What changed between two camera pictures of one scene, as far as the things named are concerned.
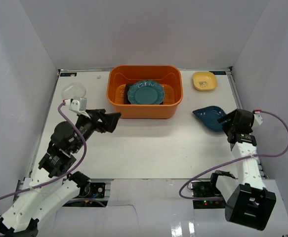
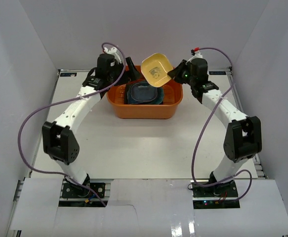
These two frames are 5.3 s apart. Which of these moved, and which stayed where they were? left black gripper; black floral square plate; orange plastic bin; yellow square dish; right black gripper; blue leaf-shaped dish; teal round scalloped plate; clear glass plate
Moved: blue leaf-shaped dish; right black gripper; clear glass plate; left black gripper; yellow square dish
Stayed: orange plastic bin; black floral square plate; teal round scalloped plate
